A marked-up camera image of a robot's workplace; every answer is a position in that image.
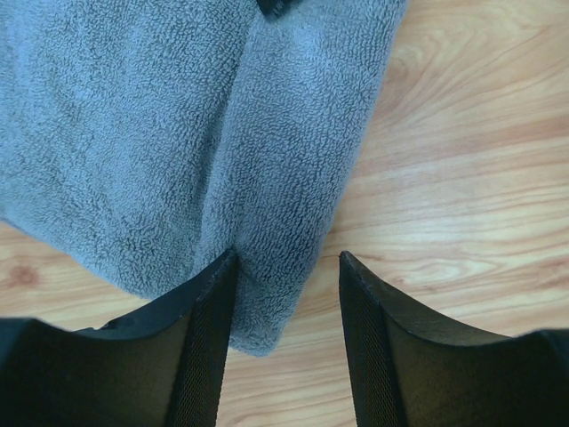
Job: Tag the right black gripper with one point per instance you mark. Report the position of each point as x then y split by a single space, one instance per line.
275 9

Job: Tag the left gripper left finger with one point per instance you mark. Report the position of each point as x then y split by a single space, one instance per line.
159 365

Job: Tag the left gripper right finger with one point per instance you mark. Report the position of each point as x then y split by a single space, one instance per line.
410 365

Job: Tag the grey towel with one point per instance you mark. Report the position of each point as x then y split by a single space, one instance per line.
145 138

